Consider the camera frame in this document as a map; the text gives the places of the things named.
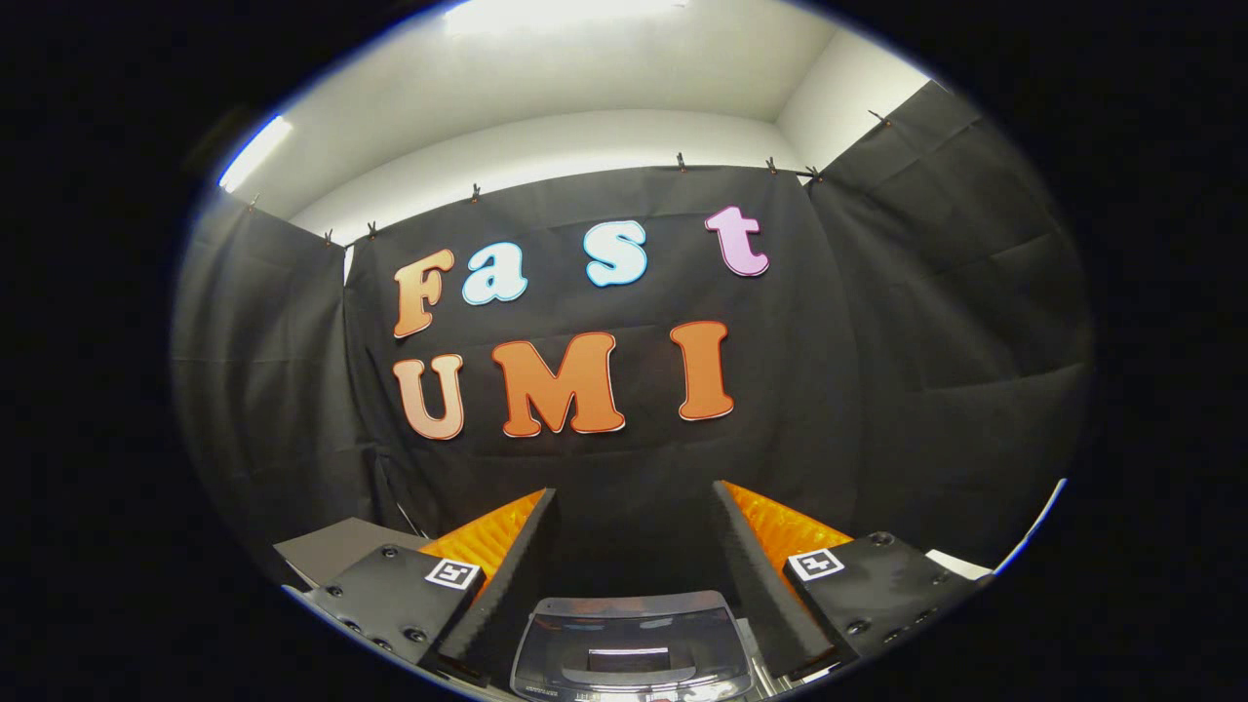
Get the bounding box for white board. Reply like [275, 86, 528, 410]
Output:
[924, 548, 995, 583]

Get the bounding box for ceiling light panel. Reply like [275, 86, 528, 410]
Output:
[444, 0, 690, 36]

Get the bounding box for black backdrop cloth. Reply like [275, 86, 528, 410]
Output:
[171, 80, 1095, 596]

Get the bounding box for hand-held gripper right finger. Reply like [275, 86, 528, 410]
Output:
[710, 480, 995, 685]

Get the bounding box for ceiling strip light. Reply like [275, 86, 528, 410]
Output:
[218, 114, 294, 192]

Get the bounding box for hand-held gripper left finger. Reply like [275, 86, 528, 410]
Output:
[302, 487, 562, 685]

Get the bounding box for grey cabinet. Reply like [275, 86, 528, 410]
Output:
[273, 517, 430, 588]

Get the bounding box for white ribbed panel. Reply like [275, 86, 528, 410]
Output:
[736, 614, 781, 695]

